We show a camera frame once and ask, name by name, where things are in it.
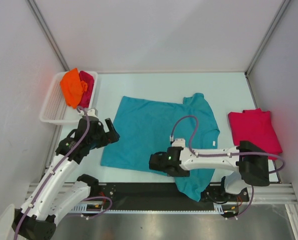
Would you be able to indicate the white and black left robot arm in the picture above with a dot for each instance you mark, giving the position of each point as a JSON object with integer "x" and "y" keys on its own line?
{"x": 39, "y": 215}

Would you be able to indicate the orange t shirt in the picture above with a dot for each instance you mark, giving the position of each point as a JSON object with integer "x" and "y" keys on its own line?
{"x": 71, "y": 87}

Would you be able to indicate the folded crimson t shirt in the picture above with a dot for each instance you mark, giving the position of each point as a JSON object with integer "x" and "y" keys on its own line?
{"x": 255, "y": 126}

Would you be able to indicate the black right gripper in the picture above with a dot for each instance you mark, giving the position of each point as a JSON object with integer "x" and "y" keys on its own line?
{"x": 182, "y": 173}

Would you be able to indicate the teal t shirt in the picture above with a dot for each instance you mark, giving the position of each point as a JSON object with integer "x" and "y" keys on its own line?
{"x": 145, "y": 127}

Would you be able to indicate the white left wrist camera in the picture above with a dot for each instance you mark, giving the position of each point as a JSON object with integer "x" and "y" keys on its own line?
{"x": 91, "y": 113}

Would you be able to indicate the white perforated plastic basket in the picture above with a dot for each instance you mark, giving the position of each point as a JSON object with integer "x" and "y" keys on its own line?
{"x": 54, "y": 109}

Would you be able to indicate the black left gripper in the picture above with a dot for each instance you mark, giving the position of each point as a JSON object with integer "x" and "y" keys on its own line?
{"x": 113, "y": 136}

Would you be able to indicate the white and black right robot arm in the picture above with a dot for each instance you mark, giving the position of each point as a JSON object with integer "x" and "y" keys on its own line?
{"x": 248, "y": 164}

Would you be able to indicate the crimson t shirt in basket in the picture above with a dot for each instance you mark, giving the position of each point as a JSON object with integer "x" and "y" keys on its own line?
{"x": 87, "y": 83}

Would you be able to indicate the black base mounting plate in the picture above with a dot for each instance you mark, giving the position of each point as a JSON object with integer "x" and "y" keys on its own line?
{"x": 213, "y": 194}

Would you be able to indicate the white slotted cable duct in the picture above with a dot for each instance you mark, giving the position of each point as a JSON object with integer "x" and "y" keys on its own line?
{"x": 207, "y": 208}

